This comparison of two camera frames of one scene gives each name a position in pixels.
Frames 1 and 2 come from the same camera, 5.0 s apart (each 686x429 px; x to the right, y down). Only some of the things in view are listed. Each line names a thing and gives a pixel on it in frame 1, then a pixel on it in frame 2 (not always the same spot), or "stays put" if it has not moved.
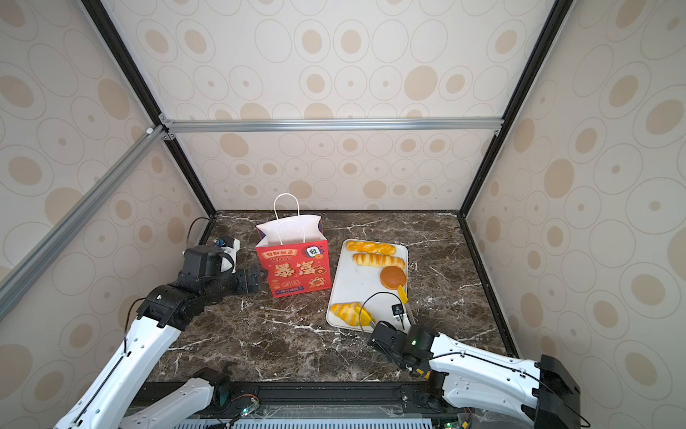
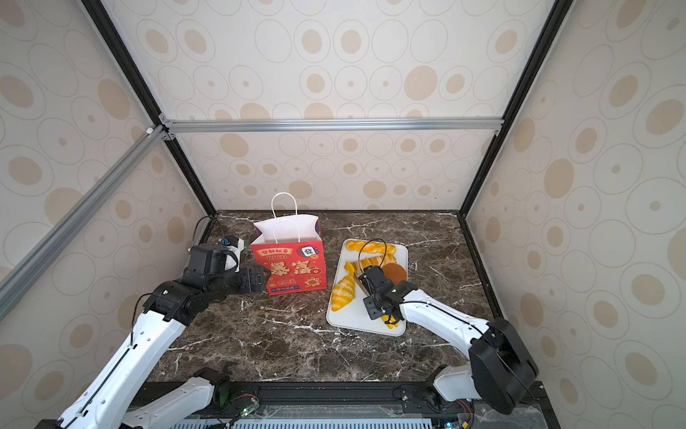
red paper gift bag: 294,252 stays put
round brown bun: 392,276 stays put
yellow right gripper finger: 364,318 -> 389,321
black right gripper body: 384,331 -> 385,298
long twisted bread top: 369,248 stays put
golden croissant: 347,313 -> 343,293
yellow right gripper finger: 403,295 -> 350,268
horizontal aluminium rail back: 333,125 stays put
